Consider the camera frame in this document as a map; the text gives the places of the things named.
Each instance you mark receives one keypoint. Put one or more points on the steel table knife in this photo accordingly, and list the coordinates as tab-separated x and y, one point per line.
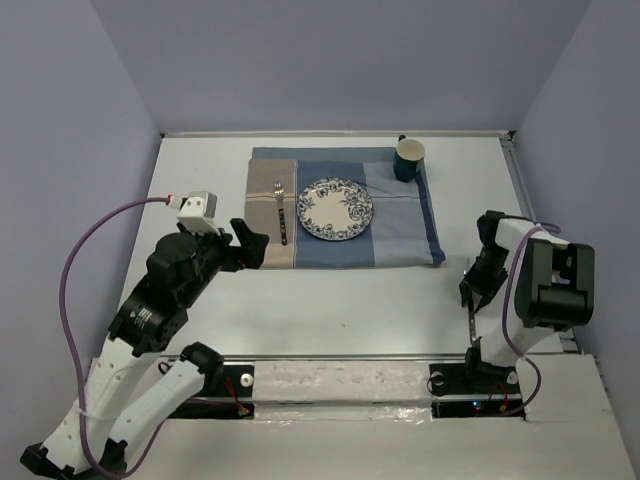
471	321

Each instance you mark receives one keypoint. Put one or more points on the blue floral plate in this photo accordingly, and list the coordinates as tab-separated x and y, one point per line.
334	209

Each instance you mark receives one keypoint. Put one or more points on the dark green mug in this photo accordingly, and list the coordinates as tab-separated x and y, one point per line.
408	154

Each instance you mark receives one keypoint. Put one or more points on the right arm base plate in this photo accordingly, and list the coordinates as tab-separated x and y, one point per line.
455	395

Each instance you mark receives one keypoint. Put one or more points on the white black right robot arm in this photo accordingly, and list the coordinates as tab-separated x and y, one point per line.
548	285

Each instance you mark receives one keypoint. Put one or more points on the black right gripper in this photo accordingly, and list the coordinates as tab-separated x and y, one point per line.
486	289

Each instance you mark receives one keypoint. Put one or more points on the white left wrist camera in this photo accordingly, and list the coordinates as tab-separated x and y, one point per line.
196	212

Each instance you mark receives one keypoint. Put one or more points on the steel fork patterned handle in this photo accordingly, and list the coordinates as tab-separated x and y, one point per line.
279	196

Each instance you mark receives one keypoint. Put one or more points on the blue beige checked cloth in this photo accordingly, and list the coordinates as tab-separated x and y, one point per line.
403	230

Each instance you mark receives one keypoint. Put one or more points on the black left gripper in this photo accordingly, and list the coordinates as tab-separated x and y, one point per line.
253	248

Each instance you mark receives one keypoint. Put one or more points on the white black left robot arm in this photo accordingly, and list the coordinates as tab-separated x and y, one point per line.
103	430

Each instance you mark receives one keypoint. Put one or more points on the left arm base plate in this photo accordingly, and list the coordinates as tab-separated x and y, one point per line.
228	398

